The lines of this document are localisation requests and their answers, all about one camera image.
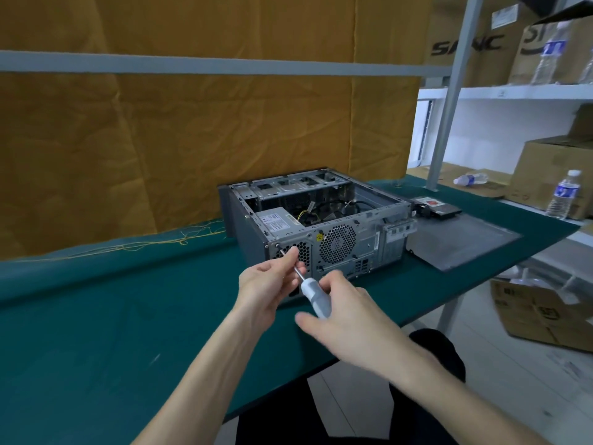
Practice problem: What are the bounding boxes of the open grey computer case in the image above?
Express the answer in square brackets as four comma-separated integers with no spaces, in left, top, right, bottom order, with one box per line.
[218,167,418,281]

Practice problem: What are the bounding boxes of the green table mat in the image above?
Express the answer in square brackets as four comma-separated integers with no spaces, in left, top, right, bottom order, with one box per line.
[0,178,581,424]

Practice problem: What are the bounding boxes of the grey computer side panel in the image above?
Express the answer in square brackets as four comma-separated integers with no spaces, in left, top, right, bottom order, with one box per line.
[407,210,524,273]

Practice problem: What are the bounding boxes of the person's left forearm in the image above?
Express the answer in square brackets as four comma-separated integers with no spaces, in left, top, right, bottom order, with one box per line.
[131,307,279,445]

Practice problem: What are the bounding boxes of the person's black trousers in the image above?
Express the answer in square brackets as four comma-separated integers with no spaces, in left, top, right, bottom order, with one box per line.
[235,328,467,445]

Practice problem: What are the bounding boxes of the white handled screwdriver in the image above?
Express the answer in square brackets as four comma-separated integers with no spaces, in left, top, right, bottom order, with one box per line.
[275,243,333,319]

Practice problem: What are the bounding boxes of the plain brown cardboard box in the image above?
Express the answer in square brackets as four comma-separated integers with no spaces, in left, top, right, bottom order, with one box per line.
[506,135,593,221]

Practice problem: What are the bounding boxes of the clear plastic water bottle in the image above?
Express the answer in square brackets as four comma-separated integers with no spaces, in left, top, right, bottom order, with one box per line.
[530,20,571,86]
[546,170,582,221]
[452,173,490,187]

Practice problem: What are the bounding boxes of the grey power supply unit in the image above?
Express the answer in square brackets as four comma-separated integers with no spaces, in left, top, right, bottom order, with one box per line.
[256,208,307,240]

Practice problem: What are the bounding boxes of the person's right forearm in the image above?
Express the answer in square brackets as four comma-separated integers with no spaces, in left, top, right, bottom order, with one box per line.
[389,340,545,445]

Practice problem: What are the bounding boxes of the large printed cardboard box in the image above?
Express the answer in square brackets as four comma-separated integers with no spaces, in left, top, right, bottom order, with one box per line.
[424,0,538,87]

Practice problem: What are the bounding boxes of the tilted printed cardboard box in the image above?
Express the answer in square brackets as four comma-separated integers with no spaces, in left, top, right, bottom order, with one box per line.
[508,16,593,85]

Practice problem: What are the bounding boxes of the open cardboard box with labels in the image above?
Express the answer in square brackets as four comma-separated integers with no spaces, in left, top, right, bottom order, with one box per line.
[490,266,593,354]

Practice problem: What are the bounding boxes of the white table leg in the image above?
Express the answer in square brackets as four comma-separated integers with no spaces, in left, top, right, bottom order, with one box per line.
[437,291,467,337]

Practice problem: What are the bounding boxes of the white shelf rack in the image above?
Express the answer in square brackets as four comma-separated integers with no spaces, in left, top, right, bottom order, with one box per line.
[408,0,593,292]

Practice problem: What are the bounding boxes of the flat brown cardboard sheet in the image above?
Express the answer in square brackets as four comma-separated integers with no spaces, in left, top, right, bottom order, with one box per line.
[407,162,511,200]

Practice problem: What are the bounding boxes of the yellow fabric curtain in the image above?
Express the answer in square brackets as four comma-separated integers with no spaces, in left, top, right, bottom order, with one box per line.
[0,0,434,262]

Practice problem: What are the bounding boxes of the person's right hand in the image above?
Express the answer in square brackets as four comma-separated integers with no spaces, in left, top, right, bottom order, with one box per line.
[295,269,420,374]

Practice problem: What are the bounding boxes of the loose yellow threads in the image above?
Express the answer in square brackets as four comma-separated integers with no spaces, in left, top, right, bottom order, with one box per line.
[21,220,229,263]

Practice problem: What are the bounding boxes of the black hard drive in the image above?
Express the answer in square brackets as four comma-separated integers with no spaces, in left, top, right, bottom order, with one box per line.
[411,196,463,222]

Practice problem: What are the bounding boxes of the grey metal frame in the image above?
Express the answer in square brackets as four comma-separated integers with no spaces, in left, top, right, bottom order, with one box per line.
[0,0,485,191]

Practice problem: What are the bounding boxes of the person's left hand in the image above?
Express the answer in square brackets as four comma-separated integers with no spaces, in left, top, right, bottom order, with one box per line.
[237,248,308,321]

